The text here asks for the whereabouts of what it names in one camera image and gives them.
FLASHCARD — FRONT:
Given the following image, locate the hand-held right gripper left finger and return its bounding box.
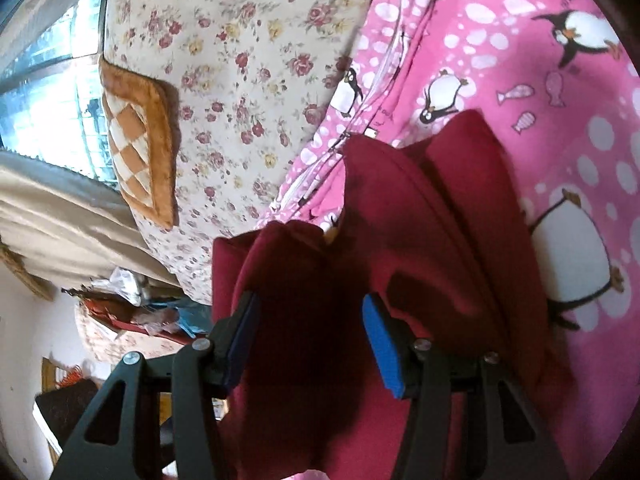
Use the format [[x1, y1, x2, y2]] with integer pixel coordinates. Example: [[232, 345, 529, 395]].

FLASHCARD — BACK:
[[50, 290, 263, 480]]

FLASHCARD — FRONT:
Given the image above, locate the blue plastic bag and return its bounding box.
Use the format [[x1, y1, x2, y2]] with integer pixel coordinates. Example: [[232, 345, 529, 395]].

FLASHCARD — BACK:
[[175, 302, 213, 338]]

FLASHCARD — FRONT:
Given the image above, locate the brown curtain tieback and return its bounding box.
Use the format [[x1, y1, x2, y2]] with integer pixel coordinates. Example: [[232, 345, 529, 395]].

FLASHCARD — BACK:
[[0, 242, 55, 302]]

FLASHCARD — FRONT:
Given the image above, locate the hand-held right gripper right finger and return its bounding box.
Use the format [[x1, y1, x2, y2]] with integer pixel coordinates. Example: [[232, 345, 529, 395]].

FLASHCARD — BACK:
[[362, 292, 568, 480]]

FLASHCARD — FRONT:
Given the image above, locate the dark red garment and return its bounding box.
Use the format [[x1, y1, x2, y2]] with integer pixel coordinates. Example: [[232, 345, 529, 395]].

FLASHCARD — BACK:
[[210, 110, 576, 480]]

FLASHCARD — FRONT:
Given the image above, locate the clear plastic bag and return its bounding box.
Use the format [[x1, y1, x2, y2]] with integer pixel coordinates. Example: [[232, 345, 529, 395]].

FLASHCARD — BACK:
[[90, 267, 151, 307]]

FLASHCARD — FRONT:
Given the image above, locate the cluttered side table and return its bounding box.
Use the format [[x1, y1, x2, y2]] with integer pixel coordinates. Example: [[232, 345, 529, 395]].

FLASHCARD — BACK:
[[75, 299, 197, 367]]

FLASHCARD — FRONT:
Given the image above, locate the orange checked pillow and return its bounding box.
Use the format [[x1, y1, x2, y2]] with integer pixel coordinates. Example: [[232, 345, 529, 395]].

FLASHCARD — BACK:
[[98, 55, 181, 228]]

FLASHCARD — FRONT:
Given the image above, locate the beige curtain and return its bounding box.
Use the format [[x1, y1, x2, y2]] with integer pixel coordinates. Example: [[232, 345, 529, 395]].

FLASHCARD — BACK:
[[0, 150, 186, 291]]

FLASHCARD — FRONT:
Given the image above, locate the orange wire bundle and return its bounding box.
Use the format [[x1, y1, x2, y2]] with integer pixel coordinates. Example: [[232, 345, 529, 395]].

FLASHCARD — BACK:
[[54, 366, 88, 390]]

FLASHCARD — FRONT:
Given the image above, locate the pink penguin print blanket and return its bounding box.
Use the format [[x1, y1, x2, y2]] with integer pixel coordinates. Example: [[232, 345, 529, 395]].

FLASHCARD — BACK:
[[260, 0, 640, 480]]

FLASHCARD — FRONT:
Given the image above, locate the window with grille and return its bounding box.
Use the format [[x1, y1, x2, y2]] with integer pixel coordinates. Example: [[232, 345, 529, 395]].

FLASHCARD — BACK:
[[0, 0, 121, 191]]

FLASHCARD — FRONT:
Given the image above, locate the cream floral quilt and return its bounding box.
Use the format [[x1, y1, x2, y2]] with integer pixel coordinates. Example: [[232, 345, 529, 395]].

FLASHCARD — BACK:
[[102, 0, 386, 307]]

